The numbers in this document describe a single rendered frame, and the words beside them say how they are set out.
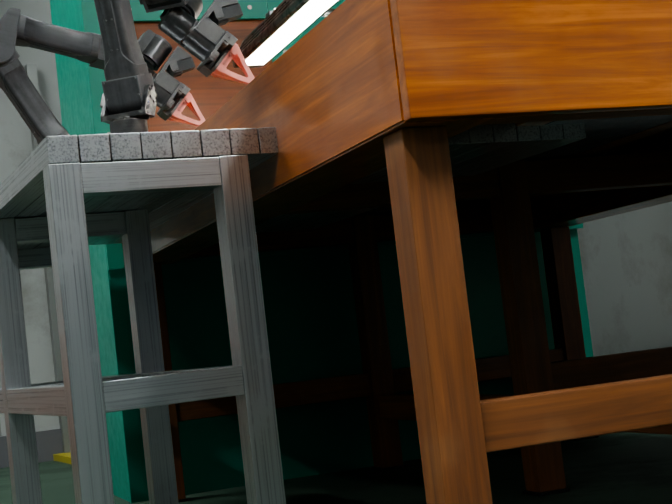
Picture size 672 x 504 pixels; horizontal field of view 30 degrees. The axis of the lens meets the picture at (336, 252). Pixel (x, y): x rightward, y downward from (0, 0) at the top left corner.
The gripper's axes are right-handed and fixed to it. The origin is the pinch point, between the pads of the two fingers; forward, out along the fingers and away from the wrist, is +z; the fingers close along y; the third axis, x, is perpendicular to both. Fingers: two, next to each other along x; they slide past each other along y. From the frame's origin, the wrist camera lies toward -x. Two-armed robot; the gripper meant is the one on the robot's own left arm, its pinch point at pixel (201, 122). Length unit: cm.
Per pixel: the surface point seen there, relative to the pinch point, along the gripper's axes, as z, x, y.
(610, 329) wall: 176, -71, 132
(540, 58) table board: 17, 13, -141
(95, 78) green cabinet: -24.9, -6.1, 42.2
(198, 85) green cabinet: -2.9, -21.3, 43.4
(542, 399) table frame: 42, 45, -135
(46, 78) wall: -43, -52, 241
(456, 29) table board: 7, 17, -141
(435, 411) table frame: 30, 54, -136
